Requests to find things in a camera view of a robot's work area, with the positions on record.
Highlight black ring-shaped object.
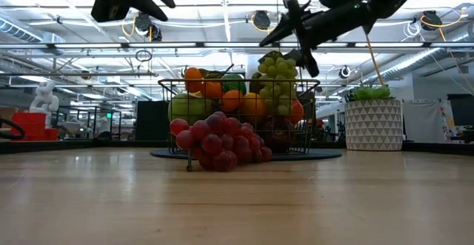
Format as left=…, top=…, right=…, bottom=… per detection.
left=0, top=118, right=27, bottom=141

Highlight green grape bunch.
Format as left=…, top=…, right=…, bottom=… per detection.
left=256, top=50, right=299, bottom=116

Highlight white robot figure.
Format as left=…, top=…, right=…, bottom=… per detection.
left=28, top=81, right=60, bottom=127

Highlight light green apple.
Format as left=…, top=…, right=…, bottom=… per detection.
left=167, top=92, right=215, bottom=124

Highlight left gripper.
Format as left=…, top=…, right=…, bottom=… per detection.
left=90, top=0, right=177, bottom=23

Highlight yellow hanging cable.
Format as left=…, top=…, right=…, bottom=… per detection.
left=364, top=33, right=386, bottom=87

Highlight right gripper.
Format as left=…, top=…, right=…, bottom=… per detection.
left=258, top=0, right=375, bottom=78

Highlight wire produce basket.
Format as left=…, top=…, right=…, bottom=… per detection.
left=158, top=78, right=321, bottom=156

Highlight silver ventilation duct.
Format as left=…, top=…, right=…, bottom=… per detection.
left=362, top=22, right=474, bottom=87

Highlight black monitor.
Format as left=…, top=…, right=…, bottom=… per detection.
left=447, top=93, right=474, bottom=127

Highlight green lime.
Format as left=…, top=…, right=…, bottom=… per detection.
left=221, top=73, right=248, bottom=95

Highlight red grape bunch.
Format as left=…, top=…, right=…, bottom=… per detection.
left=169, top=110, right=273, bottom=172

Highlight red storage bins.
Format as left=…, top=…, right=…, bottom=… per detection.
left=10, top=112, right=59, bottom=142

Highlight tangerine cluster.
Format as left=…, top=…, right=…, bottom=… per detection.
left=184, top=64, right=245, bottom=113

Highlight white column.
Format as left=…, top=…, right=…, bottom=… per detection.
left=246, top=54, right=260, bottom=79

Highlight black hanging ring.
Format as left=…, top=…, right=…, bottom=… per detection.
left=135, top=49, right=153, bottom=63

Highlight long ceiling light bar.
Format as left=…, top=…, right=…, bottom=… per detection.
left=0, top=41, right=474, bottom=50

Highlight black ceiling cable reel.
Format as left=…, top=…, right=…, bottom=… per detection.
left=133, top=11, right=164, bottom=42
left=421, top=10, right=444, bottom=32
left=253, top=10, right=272, bottom=31

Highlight white hanging cloth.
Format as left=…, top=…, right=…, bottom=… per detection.
left=402, top=98, right=451, bottom=144

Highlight black panel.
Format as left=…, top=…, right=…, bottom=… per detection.
left=136, top=100, right=170, bottom=141

